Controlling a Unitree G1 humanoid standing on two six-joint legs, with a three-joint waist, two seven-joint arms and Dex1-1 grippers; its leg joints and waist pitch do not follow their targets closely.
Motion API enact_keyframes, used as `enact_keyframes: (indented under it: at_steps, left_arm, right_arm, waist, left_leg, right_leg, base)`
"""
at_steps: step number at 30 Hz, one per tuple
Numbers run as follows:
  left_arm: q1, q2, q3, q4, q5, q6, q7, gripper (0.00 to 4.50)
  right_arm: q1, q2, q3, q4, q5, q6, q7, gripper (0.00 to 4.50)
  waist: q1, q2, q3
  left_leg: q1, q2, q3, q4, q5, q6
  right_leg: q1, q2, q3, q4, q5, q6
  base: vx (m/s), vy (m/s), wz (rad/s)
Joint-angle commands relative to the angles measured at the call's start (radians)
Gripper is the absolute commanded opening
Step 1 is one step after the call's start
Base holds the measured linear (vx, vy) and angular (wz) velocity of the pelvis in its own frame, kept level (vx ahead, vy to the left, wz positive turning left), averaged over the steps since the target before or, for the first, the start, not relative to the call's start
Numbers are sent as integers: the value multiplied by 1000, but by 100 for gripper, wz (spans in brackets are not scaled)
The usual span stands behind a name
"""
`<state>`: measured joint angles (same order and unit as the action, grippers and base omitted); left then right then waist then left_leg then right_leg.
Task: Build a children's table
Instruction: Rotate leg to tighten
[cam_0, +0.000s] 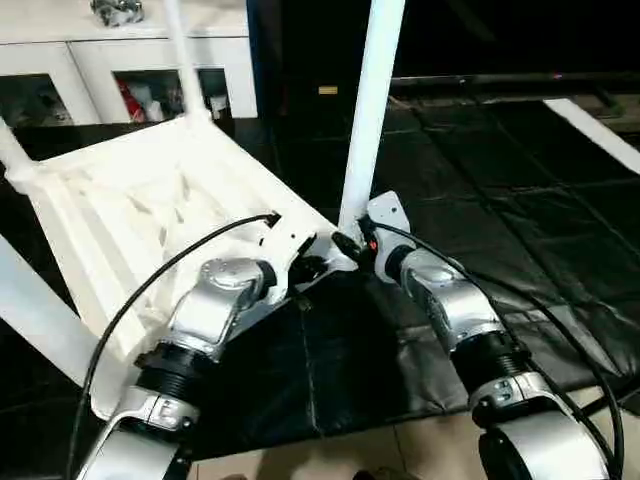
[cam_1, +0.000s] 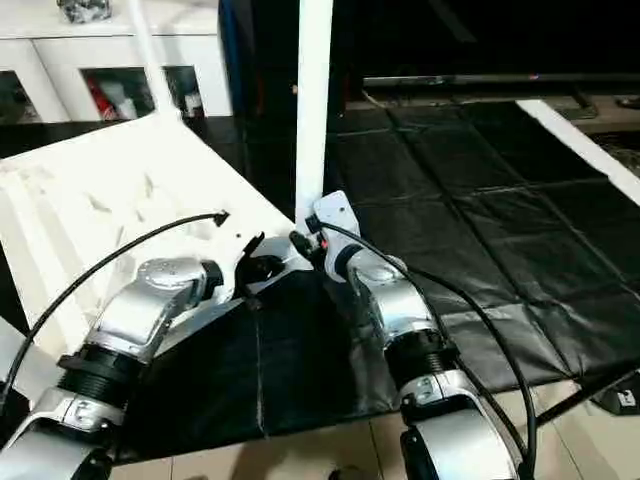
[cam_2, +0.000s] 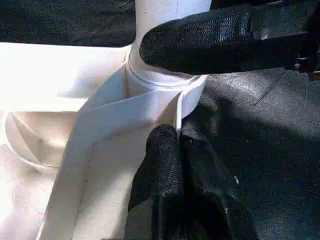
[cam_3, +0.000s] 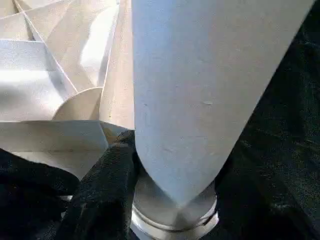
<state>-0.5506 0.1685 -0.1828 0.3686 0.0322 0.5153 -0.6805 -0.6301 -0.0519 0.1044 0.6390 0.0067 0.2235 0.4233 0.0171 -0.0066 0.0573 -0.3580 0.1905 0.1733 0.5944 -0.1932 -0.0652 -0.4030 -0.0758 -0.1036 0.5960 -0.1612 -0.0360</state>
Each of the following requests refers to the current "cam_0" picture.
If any white plastic table leg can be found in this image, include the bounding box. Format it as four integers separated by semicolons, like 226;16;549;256
0;235;101;391
165;0;213;126
0;115;46;191
338;0;407;236

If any white plastic table top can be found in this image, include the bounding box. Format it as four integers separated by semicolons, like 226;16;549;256
0;110;363;421

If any black work mat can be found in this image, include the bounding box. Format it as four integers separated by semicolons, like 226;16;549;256
0;95;640;461

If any red bottle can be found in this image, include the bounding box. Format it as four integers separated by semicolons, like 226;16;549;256
120;82;141;123

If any black stand foot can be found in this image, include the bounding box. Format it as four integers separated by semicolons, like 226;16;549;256
580;380;640;421

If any white glass door cabinet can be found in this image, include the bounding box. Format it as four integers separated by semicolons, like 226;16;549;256
0;0;259;129

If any grey metallic ornament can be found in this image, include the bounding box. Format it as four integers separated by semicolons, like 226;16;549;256
90;0;146;28

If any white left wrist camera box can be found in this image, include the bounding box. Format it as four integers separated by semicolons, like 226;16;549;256
258;215;321;301

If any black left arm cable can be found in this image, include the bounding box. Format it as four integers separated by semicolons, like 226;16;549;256
68;212;283;471

